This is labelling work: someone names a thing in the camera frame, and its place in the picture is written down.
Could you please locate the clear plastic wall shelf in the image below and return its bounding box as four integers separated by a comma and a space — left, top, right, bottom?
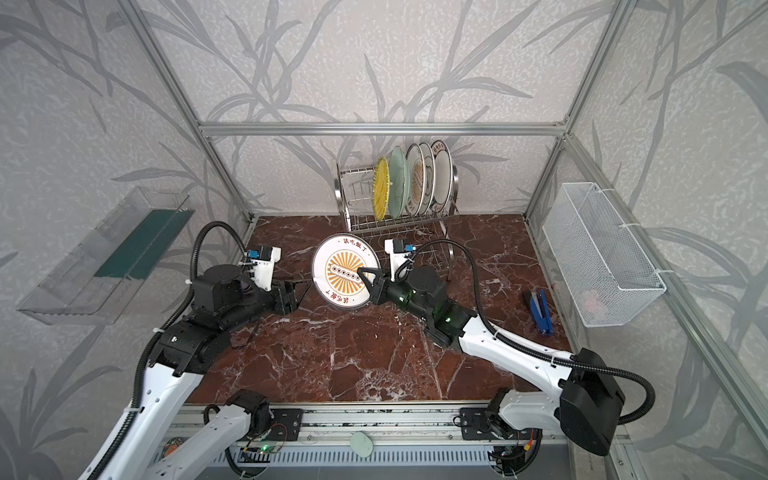
17, 187, 195, 326

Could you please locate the white plate black quatrefoil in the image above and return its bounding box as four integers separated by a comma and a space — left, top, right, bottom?
419, 142, 435, 215

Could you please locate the yellow ribbed plate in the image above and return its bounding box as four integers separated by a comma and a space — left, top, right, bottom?
372, 157, 390, 221

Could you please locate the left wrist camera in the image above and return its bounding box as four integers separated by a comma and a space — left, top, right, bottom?
238, 245, 282, 291

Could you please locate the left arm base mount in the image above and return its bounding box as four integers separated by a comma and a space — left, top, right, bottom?
255, 408, 304, 443

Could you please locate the white plate green text rim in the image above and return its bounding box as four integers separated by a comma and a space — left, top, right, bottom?
431, 140, 453, 213

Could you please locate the pale green oval puck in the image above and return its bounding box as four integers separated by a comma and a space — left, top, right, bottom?
349, 432, 374, 459

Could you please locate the white wire mesh basket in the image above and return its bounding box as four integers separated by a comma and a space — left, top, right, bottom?
543, 182, 666, 328

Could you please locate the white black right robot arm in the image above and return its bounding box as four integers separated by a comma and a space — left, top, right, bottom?
356, 242, 656, 456

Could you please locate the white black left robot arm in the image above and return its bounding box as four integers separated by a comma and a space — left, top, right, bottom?
82, 221, 301, 479

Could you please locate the blue clip tool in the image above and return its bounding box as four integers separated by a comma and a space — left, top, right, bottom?
523, 290, 553, 336

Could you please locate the stainless steel dish rack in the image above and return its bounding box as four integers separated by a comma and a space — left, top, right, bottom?
333, 157, 462, 283

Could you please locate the orange sunburst plate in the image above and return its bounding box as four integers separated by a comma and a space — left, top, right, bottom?
312, 234, 380, 310
406, 143, 426, 216

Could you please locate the round orange sticker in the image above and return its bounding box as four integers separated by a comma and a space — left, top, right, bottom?
162, 437, 185, 458

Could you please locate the light green flower plate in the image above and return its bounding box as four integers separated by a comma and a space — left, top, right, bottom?
388, 146, 409, 219

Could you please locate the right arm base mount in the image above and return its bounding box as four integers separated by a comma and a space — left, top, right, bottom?
454, 407, 535, 442

